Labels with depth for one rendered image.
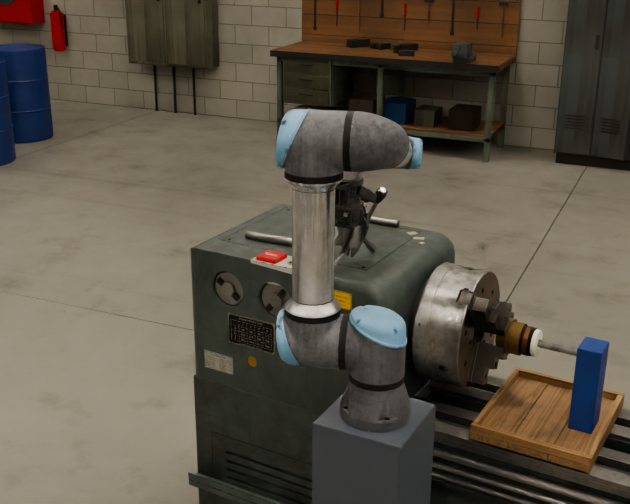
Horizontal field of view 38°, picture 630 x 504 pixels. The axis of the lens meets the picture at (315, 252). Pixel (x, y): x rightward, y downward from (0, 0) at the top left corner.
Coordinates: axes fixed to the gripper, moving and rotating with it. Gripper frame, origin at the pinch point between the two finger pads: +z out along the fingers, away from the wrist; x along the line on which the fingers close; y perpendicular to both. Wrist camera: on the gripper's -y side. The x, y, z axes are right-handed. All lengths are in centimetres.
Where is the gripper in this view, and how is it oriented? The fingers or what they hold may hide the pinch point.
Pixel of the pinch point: (351, 250)
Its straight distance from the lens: 236.2
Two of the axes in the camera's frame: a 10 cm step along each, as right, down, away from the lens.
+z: -0.1, 9.4, 3.5
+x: 8.7, 1.8, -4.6
